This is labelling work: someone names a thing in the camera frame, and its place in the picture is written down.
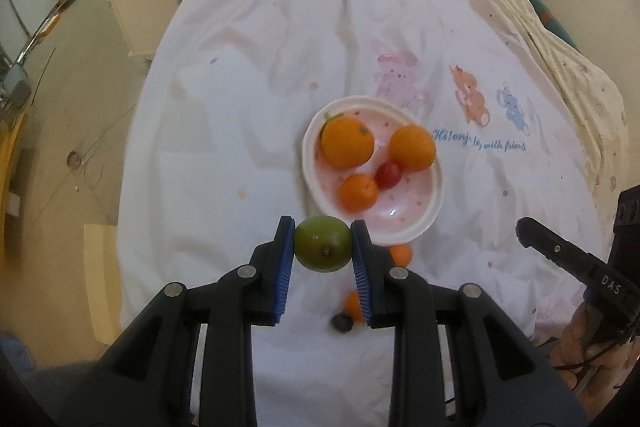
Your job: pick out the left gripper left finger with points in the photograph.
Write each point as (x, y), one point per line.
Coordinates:
(186, 359)

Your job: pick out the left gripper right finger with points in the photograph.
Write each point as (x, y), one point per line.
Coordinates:
(458, 358)

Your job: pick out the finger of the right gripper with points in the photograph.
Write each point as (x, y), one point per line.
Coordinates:
(533, 234)

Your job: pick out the small orange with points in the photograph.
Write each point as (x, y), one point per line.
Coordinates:
(402, 254)
(352, 307)
(358, 193)

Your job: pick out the green lime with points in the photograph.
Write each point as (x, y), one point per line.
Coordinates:
(323, 244)

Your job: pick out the red cherry tomato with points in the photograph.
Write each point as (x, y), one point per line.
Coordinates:
(388, 175)

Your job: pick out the person right hand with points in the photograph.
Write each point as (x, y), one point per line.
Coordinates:
(612, 368)

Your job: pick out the large orange with leaf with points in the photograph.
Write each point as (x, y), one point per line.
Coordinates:
(346, 143)

